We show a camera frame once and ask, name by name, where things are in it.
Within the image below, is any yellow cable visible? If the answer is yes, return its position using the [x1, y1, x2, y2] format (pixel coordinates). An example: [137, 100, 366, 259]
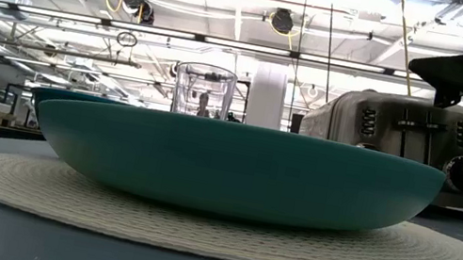
[381, 0, 429, 97]

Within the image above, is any white pillar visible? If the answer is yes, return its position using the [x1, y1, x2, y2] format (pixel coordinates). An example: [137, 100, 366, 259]
[244, 60, 291, 132]

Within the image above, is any small teal bowl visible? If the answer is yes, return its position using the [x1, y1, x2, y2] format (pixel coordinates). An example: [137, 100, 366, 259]
[26, 84, 133, 136]

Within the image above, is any teal round plate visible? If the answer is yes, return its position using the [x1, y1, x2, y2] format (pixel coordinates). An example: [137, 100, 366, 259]
[24, 88, 451, 253]

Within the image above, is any clear drinking glass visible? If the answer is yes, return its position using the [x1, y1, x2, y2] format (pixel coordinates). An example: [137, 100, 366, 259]
[168, 58, 241, 124]

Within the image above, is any cream woven round placemat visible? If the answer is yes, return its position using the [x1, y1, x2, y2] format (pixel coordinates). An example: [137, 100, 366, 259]
[0, 149, 463, 260]

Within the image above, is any stainless steel toaster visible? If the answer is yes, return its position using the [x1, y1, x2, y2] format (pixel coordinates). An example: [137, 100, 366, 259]
[289, 76, 463, 213]

